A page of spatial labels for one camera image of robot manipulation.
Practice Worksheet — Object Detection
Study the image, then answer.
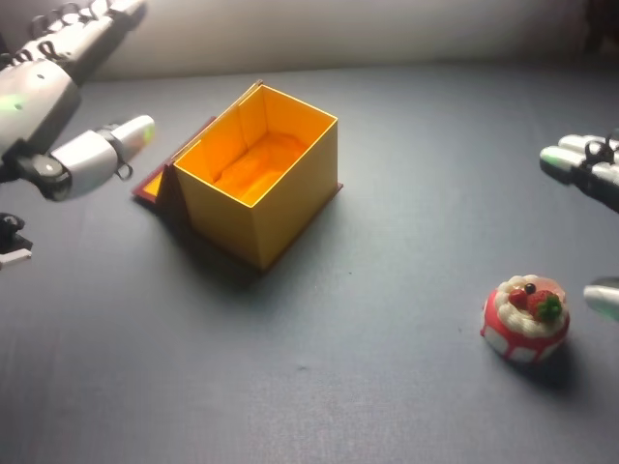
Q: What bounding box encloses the red box with yellow inside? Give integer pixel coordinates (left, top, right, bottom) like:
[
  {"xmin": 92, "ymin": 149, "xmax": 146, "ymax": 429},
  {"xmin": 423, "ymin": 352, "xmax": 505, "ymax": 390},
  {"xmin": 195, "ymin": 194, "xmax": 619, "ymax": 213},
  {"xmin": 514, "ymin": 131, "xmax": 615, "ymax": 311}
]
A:
[{"xmin": 130, "ymin": 79, "xmax": 345, "ymax": 279}]

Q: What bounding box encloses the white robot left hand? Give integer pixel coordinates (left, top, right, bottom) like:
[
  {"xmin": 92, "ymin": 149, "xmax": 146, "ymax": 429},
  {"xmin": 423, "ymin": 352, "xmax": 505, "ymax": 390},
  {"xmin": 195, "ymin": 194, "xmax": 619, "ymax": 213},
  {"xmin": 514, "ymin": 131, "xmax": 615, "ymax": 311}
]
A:
[{"xmin": 0, "ymin": 0, "xmax": 157, "ymax": 203}]

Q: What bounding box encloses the white backdrop board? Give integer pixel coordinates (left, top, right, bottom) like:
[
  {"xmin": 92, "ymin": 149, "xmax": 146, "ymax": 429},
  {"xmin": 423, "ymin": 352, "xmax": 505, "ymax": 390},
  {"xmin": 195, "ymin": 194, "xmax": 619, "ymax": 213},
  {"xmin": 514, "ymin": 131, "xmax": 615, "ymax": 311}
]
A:
[{"xmin": 91, "ymin": 0, "xmax": 619, "ymax": 81}]

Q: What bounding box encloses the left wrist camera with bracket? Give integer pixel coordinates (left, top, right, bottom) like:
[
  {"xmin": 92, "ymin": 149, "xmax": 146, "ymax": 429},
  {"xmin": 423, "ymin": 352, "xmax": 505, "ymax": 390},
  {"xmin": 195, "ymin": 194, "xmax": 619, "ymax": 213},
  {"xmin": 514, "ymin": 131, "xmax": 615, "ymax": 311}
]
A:
[{"xmin": 0, "ymin": 211, "xmax": 35, "ymax": 271}]

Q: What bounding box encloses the grey table cloth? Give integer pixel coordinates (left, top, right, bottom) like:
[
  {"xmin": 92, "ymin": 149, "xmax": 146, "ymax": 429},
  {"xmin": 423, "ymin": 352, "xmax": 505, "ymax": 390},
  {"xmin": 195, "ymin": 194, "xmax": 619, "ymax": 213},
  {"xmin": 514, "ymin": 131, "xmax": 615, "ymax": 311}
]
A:
[{"xmin": 0, "ymin": 62, "xmax": 619, "ymax": 464}]

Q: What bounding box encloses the toy strawberry cream cake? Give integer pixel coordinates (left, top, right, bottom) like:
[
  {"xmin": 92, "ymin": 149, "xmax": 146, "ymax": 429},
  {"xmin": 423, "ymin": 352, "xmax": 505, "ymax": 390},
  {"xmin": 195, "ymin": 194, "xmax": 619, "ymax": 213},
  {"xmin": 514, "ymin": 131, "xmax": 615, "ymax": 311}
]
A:
[{"xmin": 479, "ymin": 274, "xmax": 571, "ymax": 364}]

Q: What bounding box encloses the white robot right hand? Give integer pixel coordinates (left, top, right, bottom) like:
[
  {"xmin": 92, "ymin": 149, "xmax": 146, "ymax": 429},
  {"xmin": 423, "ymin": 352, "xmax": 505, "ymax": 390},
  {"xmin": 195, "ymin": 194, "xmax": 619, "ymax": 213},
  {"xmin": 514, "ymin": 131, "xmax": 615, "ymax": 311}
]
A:
[{"xmin": 540, "ymin": 128, "xmax": 619, "ymax": 323}]

